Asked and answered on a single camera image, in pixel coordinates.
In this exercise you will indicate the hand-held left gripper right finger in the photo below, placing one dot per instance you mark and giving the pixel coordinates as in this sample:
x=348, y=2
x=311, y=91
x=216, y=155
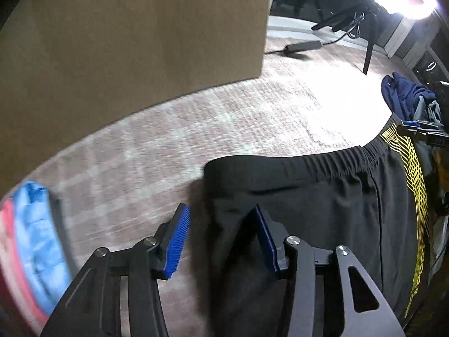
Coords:
x=266, y=242

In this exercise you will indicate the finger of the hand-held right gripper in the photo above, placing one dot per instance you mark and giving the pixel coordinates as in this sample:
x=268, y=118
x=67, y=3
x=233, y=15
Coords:
x=417, y=130

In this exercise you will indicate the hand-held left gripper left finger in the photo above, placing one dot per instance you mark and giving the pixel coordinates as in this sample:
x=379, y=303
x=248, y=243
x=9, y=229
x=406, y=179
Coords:
x=177, y=242

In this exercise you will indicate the black shorts with yellow pattern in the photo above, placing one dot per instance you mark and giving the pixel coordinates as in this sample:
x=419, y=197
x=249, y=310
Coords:
x=333, y=200

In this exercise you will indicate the light grey garment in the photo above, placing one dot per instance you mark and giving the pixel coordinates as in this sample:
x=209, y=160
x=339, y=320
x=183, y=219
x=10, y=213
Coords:
x=433, y=112

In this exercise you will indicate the navy blue garment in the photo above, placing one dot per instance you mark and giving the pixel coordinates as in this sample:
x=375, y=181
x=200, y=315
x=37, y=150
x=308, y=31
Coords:
x=403, y=94

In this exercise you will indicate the black tripod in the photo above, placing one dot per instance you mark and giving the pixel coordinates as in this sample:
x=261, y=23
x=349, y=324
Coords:
x=370, y=42

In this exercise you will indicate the dark grey folded garment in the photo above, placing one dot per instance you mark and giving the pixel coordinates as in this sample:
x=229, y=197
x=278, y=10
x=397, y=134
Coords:
x=61, y=231

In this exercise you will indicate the blue striped shirt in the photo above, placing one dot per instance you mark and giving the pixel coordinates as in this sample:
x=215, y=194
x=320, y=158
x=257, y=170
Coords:
x=38, y=238

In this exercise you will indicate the black power adapter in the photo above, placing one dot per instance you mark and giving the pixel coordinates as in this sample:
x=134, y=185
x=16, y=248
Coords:
x=302, y=46

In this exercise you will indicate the pink garment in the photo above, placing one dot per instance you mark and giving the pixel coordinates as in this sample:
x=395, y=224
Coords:
x=17, y=263

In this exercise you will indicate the wooden panel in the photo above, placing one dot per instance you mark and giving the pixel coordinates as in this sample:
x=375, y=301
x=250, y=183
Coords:
x=122, y=49

